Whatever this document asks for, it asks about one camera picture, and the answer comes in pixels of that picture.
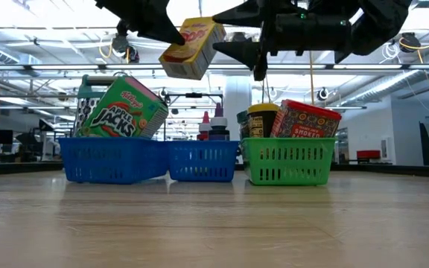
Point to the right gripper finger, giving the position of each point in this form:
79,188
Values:
244,15
242,52

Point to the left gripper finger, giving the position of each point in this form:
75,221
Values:
162,31

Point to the yellow Corn Pops cereal box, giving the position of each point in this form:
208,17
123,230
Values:
192,48

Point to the yellow-lidded dark jar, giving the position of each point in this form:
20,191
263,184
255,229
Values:
261,121

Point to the green-lidded spice jar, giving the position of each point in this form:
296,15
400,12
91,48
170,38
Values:
243,126

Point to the red food colouring bottle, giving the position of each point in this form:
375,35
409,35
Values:
204,128

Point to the red-lidded smoked paprika tin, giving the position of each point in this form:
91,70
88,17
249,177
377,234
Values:
305,121

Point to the green Apple Jacks cereal box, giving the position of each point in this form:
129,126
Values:
121,111

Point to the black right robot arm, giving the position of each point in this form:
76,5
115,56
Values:
378,22

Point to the teal-framed metal box grater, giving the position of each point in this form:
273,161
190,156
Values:
84,97

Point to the blue plastic basket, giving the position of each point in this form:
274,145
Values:
203,162
114,160

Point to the green plastic basket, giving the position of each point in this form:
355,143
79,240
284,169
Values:
289,162

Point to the red stool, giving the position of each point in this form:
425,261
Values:
368,154

